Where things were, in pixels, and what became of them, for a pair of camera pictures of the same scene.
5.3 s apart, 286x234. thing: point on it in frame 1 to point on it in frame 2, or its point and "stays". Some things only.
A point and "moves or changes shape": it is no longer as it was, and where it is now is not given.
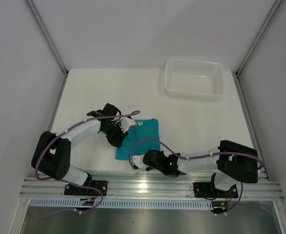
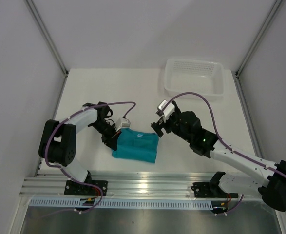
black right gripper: (162, 153) to (162, 124)
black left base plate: (73, 190) stays
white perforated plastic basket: (194, 79) stays
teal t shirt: (143, 129) moves or changes shape
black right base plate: (209, 190) stays
